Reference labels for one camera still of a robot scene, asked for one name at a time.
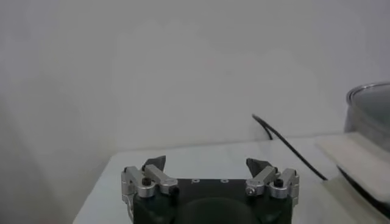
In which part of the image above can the black cooker power cord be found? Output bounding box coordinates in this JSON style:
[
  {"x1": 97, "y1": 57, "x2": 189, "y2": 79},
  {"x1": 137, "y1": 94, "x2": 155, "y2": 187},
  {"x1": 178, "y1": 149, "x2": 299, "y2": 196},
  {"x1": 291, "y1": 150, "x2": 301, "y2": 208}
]
[{"x1": 251, "y1": 113, "x2": 328, "y2": 181}]

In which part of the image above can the white electric cooker base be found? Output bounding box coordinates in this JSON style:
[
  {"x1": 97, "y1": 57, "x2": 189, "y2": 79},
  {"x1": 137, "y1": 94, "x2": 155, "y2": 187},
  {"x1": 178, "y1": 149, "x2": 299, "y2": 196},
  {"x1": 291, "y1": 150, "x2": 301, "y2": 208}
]
[{"x1": 315, "y1": 131, "x2": 390, "y2": 224}]

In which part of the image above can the perforated steel steamer basket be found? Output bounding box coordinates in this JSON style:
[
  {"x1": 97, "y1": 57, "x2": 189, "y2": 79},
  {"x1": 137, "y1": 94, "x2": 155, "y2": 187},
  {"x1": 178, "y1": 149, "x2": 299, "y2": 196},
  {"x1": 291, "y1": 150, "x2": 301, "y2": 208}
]
[{"x1": 344, "y1": 81, "x2": 390, "y2": 152}]

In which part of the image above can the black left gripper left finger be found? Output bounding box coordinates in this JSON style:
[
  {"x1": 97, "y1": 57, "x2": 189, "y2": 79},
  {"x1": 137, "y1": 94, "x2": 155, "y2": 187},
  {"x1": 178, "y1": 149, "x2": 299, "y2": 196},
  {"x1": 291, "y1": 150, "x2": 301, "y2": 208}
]
[{"x1": 121, "y1": 155, "x2": 180, "y2": 220}]

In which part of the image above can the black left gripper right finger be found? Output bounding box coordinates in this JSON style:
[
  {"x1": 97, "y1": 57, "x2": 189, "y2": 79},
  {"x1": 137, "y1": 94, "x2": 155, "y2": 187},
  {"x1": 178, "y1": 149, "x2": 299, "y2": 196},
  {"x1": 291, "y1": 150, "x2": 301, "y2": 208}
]
[{"x1": 245, "y1": 158, "x2": 300, "y2": 208}]

